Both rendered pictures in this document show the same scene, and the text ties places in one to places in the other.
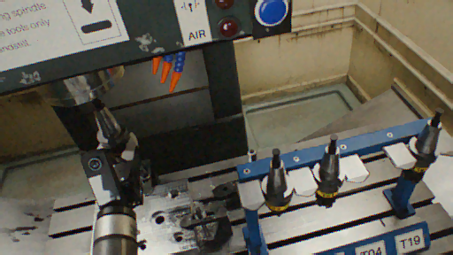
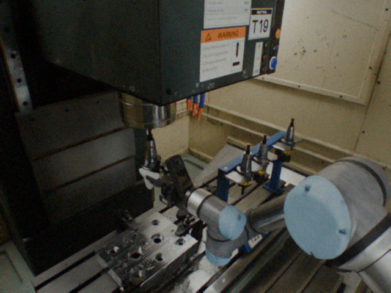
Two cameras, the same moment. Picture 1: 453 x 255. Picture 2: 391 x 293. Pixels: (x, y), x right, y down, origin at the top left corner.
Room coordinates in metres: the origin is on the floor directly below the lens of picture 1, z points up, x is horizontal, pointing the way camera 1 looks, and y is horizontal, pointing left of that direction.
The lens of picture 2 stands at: (-0.14, 0.66, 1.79)
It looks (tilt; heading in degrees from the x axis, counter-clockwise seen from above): 28 degrees down; 318
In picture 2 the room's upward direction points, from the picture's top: 1 degrees clockwise
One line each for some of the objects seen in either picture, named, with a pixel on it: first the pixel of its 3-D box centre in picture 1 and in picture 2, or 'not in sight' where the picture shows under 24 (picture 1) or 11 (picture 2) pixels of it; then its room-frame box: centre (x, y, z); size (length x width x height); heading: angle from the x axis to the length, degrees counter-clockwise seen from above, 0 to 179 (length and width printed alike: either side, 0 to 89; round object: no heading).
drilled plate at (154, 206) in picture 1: (144, 226); (146, 250); (0.50, 0.29, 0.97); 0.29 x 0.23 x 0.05; 94
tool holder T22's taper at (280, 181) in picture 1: (277, 174); (246, 160); (0.38, -0.07, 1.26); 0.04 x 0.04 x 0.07
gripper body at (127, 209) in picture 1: (119, 197); (179, 191); (0.38, 0.24, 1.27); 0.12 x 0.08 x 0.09; 4
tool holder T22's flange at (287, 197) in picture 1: (277, 189); (245, 171); (0.38, -0.07, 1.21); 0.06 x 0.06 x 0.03
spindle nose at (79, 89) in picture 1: (70, 51); (147, 99); (0.51, 0.25, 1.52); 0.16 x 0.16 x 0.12
